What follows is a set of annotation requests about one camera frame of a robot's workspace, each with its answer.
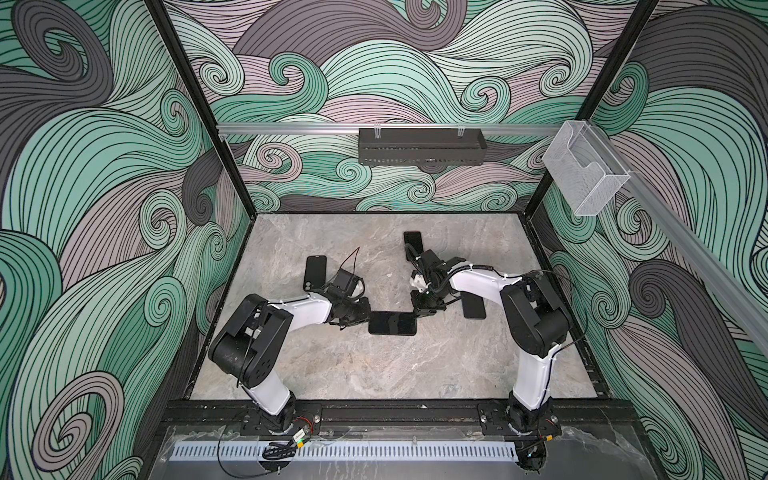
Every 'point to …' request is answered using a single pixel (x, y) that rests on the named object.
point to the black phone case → (315, 273)
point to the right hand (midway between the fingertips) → (414, 318)
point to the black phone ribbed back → (413, 238)
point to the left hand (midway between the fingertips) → (374, 314)
